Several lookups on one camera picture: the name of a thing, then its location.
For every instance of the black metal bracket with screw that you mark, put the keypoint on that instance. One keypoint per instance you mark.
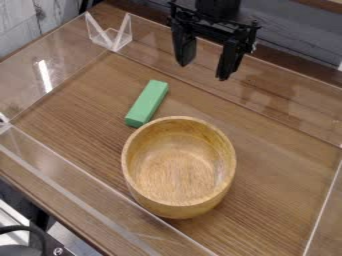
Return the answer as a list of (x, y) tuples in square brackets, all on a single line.
[(55, 247)]

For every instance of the clear acrylic corner bracket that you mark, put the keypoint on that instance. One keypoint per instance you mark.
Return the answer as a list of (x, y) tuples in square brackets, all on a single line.
[(112, 39)]

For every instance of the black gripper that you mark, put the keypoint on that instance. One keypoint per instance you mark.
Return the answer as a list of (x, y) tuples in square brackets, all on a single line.
[(212, 19)]

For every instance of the brown wooden bowl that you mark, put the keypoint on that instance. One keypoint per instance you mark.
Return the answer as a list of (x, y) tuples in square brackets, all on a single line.
[(178, 164)]

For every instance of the green rectangular block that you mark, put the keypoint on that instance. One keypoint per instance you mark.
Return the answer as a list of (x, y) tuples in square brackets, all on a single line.
[(146, 103)]

